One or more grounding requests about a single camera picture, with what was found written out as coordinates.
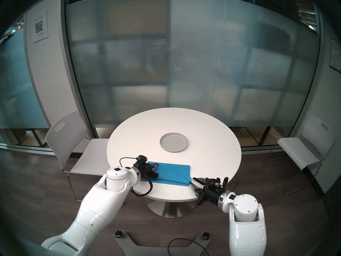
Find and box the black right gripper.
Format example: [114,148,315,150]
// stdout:
[188,177,225,206]

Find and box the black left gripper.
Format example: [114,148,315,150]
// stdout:
[136,163,159,181]

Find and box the blue cloth napkin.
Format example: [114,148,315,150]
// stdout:
[143,161,192,186]

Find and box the grey round plate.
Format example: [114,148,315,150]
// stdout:
[160,132,189,153]

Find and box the brushed steel table base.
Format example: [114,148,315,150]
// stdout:
[145,197,198,218]

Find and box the white plastic chair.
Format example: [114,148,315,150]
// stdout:
[264,115,336,194]
[45,111,117,206]

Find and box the white QR code sign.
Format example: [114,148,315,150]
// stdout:
[32,10,49,44]

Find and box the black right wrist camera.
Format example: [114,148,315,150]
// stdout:
[206,178,222,190]

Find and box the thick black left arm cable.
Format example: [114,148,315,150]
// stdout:
[131,178,153,197]

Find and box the thin right camera cable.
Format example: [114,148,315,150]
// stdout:
[222,177,239,192]

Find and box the thin camera cable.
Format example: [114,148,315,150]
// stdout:
[119,157,139,168]
[222,177,239,192]

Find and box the thin left camera cable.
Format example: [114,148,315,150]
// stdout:
[119,157,139,168]

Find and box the black looped floor cable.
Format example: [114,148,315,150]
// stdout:
[167,238,209,256]

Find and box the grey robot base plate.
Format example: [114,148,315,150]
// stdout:
[115,231,212,256]

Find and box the black metal shelf frame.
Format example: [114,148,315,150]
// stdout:
[25,129,47,147]
[260,126,273,146]

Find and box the white wall poster blue trim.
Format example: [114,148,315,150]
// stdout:
[329,38,341,73]

